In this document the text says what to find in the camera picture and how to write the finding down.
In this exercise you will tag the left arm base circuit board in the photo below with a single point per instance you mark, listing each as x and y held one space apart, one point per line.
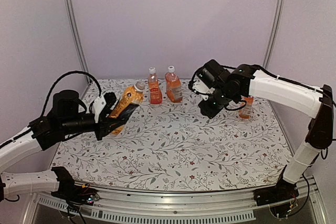
82 195

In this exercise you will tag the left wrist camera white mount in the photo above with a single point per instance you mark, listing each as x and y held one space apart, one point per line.
101 106

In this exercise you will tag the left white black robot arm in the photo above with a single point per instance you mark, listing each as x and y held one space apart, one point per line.
62 123

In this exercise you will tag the floral patterned table mat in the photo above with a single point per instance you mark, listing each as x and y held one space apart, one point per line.
173 147

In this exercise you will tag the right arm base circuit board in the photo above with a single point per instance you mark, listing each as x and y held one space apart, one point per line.
284 210

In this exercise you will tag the black-label orange drink bottle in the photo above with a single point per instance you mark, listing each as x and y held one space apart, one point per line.
131 99

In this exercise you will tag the aluminium frame post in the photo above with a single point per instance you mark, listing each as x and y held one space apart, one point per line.
75 35
273 33

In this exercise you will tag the right aluminium frame post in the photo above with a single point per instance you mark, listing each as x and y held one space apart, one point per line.
273 33

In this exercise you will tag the slim red-label tea bottle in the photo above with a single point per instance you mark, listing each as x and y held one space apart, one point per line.
155 93

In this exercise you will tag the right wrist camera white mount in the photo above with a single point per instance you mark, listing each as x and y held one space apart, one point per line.
199 88

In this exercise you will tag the wide orange tea bottle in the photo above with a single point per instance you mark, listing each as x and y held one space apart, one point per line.
245 112

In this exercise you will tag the orange grey-label tea bottle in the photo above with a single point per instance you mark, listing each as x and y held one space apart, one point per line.
173 86

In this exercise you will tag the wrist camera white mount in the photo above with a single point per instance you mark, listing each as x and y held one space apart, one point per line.
199 88
101 106

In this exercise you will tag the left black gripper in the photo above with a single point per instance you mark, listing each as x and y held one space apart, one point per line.
104 123

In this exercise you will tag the left aluminium frame post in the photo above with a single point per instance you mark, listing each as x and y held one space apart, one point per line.
75 35

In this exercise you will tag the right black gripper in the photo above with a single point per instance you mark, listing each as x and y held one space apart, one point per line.
208 112

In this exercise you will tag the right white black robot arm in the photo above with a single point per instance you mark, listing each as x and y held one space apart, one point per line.
219 85

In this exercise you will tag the front aluminium rail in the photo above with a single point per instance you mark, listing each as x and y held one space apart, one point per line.
124 205

